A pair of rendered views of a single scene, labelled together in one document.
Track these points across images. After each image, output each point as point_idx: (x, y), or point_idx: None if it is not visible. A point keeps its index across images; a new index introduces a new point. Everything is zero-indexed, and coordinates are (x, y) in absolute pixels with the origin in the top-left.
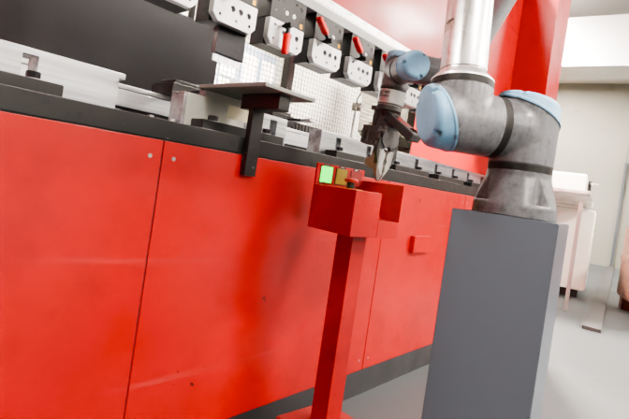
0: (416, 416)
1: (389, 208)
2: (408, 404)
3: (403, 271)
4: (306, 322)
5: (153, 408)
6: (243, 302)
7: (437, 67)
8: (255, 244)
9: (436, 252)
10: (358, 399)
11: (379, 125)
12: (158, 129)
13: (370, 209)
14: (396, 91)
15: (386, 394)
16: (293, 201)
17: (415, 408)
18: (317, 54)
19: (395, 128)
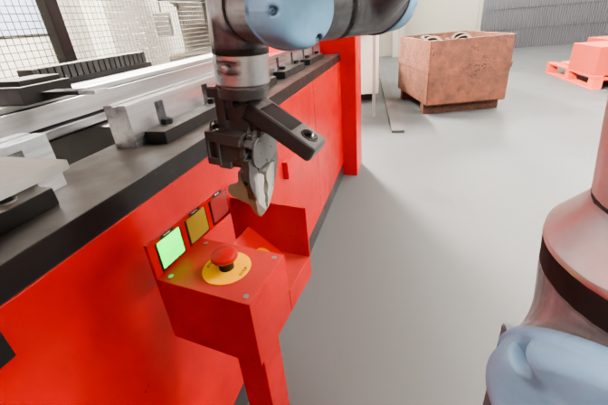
0: (337, 328)
1: (289, 237)
2: (324, 313)
3: (284, 200)
4: (215, 355)
5: None
6: None
7: None
8: (97, 400)
9: None
10: (281, 336)
11: (236, 127)
12: None
13: (275, 295)
14: (251, 58)
15: (301, 309)
16: (130, 281)
17: (331, 315)
18: None
19: (273, 137)
